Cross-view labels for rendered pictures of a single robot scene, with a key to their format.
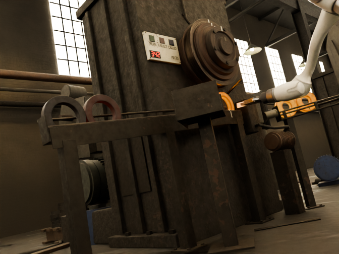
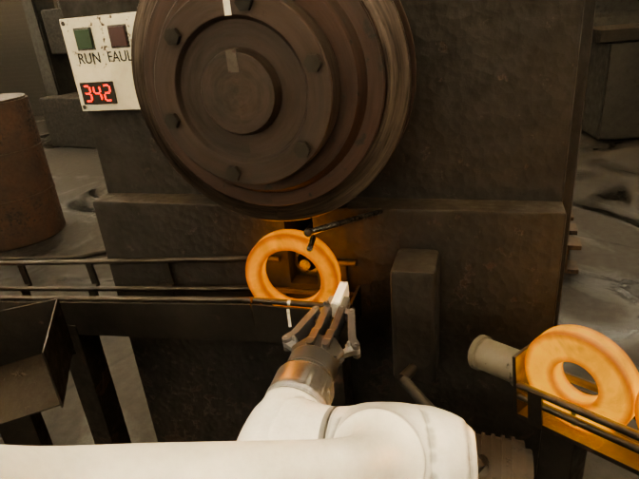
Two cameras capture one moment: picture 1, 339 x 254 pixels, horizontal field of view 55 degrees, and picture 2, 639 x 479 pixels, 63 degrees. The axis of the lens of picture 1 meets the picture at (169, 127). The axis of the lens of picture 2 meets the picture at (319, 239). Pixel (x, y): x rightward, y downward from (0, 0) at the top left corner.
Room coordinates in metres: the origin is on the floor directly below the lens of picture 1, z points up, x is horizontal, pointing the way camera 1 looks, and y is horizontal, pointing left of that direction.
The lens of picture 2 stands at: (1.69, -1.19, 1.22)
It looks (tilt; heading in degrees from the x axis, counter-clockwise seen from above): 24 degrees down; 62
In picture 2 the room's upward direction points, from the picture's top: 5 degrees counter-clockwise
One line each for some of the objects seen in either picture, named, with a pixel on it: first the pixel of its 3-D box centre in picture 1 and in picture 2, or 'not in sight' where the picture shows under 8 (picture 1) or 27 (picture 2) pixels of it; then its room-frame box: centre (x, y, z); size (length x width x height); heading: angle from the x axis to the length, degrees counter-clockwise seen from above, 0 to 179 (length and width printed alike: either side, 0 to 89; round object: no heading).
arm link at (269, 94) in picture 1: (273, 96); (300, 393); (1.93, -0.65, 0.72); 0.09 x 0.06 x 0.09; 133
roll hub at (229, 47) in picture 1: (223, 47); (244, 90); (1.99, -0.44, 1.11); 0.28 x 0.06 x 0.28; 133
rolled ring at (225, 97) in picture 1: (223, 106); (292, 275); (2.07, -0.37, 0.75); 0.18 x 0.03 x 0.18; 135
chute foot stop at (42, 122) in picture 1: (44, 130); not in sight; (1.26, 0.49, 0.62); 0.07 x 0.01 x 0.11; 43
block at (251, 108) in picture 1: (246, 117); (416, 315); (2.23, -0.54, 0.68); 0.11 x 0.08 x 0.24; 43
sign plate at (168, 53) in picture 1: (162, 48); (127, 63); (1.91, -0.05, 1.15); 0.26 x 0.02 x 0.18; 133
